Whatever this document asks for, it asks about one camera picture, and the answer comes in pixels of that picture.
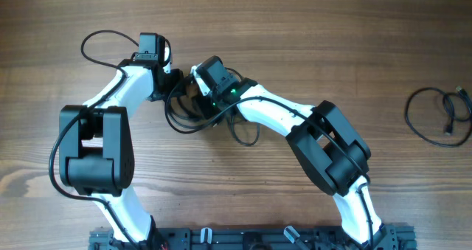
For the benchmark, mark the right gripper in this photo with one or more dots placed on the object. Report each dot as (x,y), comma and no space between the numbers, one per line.
(199,105)

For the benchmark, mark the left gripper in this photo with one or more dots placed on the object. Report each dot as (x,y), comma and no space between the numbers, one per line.
(176,75)

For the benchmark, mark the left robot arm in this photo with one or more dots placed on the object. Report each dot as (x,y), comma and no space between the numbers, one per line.
(93,159)

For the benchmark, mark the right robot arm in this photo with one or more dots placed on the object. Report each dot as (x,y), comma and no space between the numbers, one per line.
(330,151)

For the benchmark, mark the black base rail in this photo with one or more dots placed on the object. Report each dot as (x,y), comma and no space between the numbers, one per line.
(390,237)

